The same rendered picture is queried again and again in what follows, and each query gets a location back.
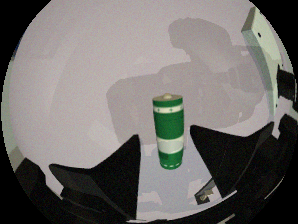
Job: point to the green and white striped battery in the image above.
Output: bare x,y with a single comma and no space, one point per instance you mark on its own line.
168,112

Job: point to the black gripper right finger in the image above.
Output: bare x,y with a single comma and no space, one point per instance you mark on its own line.
227,156

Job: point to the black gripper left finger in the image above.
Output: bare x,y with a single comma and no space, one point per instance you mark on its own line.
115,179

